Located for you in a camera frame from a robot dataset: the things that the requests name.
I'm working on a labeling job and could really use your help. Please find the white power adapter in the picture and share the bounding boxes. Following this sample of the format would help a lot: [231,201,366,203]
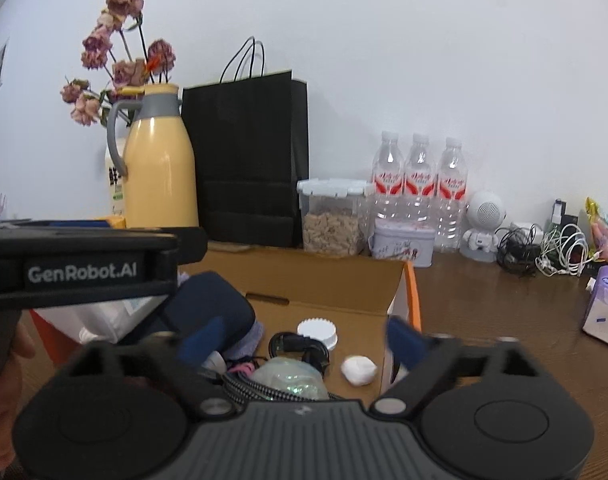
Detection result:
[514,222,542,246]

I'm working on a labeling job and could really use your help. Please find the red cardboard box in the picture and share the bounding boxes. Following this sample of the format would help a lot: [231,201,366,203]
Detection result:
[29,241,423,408]

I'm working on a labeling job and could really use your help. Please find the wet wipes packet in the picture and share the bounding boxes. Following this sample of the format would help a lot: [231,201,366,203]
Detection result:
[34,296,157,346]

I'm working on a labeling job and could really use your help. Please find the black cable bundle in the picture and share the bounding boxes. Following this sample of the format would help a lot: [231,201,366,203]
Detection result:
[494,225,544,277]

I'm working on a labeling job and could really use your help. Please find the white bottle caps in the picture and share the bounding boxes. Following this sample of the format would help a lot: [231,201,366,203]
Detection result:
[297,318,339,352]

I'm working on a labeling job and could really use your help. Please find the black paper bag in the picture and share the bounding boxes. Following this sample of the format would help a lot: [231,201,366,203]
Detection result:
[181,36,309,249]

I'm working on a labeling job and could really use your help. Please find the water bottle with red label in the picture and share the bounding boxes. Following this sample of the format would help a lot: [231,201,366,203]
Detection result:
[404,133,438,226]
[371,131,407,223]
[434,136,469,254]

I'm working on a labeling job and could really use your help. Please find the white cable bundle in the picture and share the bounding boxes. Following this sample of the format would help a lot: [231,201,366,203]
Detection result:
[536,224,589,277]

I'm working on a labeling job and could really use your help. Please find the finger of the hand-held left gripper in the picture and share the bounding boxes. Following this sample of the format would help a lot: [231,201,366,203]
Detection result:
[59,228,209,264]
[0,217,108,234]

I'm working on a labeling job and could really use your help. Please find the milk carton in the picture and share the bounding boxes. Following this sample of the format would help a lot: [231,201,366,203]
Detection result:
[105,152,130,218]

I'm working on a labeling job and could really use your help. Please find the white robot speaker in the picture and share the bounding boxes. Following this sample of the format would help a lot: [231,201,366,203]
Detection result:
[458,190,507,264]

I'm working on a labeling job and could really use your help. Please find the black white braided cable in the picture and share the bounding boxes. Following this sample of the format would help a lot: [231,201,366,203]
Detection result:
[219,370,285,403]

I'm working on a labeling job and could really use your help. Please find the white cotton ball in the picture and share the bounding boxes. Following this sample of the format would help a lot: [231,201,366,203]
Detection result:
[340,356,377,387]

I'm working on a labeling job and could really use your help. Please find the dried rose bouquet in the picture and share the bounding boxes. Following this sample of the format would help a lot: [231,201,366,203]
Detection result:
[60,0,177,127]

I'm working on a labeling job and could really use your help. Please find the person's left hand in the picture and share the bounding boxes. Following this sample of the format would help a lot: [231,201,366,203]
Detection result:
[0,317,37,468]

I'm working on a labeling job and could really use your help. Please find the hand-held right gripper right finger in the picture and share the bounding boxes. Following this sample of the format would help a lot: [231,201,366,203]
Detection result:
[371,316,539,417]

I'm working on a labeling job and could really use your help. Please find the colourful snack packet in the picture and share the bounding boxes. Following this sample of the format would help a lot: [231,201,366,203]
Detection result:
[585,197,608,263]

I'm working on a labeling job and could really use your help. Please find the yellow thermos jug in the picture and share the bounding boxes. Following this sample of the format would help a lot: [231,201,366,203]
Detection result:
[106,84,199,228]

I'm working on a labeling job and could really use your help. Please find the pale tin box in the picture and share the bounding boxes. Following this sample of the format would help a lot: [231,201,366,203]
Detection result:
[369,217,435,267]

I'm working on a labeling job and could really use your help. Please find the clear food container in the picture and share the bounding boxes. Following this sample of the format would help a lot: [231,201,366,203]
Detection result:
[297,178,375,257]

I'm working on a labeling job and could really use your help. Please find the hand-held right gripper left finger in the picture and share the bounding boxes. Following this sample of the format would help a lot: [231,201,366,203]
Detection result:
[59,316,237,418]

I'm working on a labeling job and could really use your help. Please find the purple tissue pack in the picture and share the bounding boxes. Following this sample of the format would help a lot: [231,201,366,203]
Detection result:
[582,255,608,351]

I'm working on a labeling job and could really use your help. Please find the purple cloth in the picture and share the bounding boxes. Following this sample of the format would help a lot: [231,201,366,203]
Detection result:
[224,320,265,361]

